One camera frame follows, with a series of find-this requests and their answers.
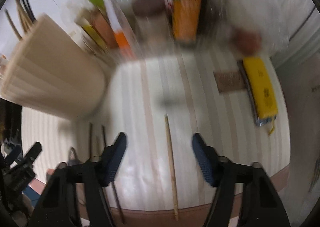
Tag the green packet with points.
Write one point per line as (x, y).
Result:
(96, 0)

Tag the light wooden chopstick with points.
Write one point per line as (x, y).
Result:
(20, 11)
(13, 23)
(171, 167)

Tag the beige ribbed chopstick holder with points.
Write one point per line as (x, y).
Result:
(55, 72)

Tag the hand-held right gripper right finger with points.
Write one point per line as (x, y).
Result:
(203, 159)

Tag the striped cat print tablecloth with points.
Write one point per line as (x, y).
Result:
(150, 87)

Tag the white and orange packet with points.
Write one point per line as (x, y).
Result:
(120, 32)

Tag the jar with brown lid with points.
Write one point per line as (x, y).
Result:
(150, 14)

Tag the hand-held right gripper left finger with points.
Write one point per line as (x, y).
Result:
(113, 159)

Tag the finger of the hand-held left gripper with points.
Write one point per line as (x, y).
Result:
(31, 153)
(13, 153)

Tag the small brown card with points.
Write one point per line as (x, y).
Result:
(228, 82)

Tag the soy sauce bottle orange label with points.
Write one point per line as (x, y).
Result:
(187, 10)

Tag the clear plastic bag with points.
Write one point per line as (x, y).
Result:
(247, 39)

